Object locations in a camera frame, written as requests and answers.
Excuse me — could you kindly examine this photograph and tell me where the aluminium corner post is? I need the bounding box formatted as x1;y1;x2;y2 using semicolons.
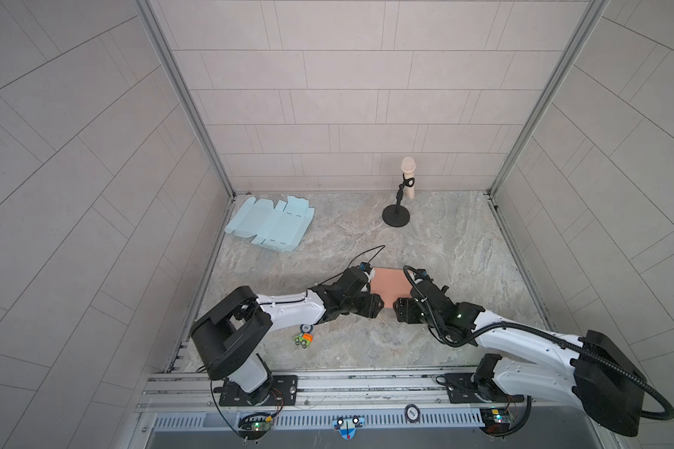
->
133;0;237;199
488;0;610;202

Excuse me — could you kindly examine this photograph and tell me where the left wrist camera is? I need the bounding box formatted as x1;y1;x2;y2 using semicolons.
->
358;262;373;278

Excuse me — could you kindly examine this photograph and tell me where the left green circuit board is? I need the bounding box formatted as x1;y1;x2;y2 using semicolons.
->
238;413;275;441

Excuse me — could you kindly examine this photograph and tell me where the round black white badge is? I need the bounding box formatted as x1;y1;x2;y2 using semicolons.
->
404;404;421;424

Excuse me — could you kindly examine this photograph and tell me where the light blue flat cardboard box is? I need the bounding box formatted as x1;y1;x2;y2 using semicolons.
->
225;196;315;253

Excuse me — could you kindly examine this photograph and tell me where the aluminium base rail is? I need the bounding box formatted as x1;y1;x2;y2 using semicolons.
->
122;367;610;447

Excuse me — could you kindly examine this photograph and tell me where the black corrugated cable conduit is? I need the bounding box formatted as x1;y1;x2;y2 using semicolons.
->
403;265;674;422

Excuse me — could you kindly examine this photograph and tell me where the aluminium corner post left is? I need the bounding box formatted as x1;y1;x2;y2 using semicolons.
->
133;0;237;199

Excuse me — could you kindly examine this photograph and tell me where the green circuit board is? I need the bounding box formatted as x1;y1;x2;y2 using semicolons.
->
479;408;514;435
238;413;275;441

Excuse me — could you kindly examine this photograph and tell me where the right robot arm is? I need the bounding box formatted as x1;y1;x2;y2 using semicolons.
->
393;279;645;437

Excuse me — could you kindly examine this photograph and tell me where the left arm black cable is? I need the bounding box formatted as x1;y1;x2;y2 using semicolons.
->
316;244;387;287

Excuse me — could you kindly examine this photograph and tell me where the aluminium corner post right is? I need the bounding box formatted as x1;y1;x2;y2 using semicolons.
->
488;0;610;202

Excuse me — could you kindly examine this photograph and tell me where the blue sticker marker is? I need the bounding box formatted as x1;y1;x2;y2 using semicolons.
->
333;416;365;441

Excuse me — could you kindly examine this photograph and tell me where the right green circuit board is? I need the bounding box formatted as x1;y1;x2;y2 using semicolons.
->
479;408;514;435

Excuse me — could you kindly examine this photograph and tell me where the small colourful toy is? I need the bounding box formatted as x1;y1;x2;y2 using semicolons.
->
294;333;314;349

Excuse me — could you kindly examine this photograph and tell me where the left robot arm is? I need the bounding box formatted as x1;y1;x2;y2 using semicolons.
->
189;263;384;402

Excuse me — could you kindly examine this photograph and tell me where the pink paper box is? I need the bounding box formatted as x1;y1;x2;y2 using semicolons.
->
370;268;412;309

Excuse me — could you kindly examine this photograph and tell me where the beige microphone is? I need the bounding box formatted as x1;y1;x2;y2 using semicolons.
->
401;156;417;199

